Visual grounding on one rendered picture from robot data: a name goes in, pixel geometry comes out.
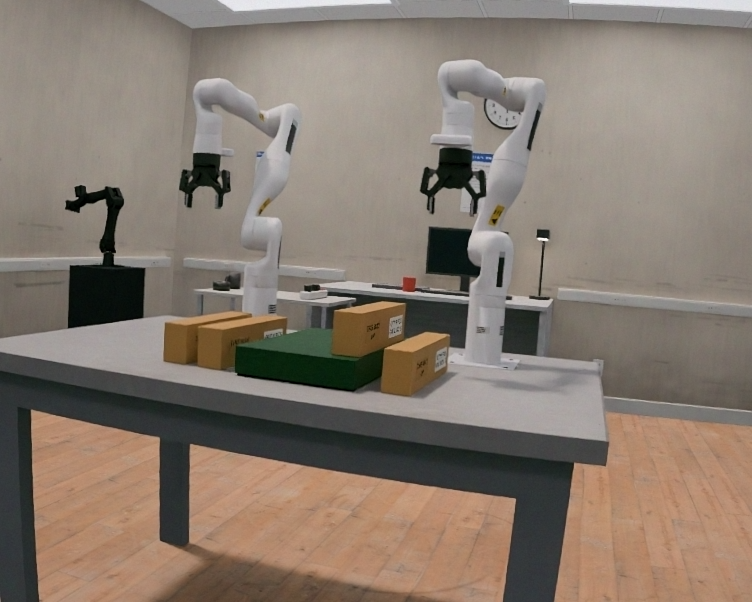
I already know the tan cardboard carton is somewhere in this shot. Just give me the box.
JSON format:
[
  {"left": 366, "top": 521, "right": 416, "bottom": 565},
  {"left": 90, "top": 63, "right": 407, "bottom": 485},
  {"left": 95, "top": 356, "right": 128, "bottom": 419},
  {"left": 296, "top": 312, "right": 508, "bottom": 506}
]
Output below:
[
  {"left": 163, "top": 311, "right": 252, "bottom": 365},
  {"left": 381, "top": 332, "right": 450, "bottom": 397},
  {"left": 197, "top": 315, "right": 287, "bottom": 370},
  {"left": 331, "top": 301, "right": 406, "bottom": 357}
]

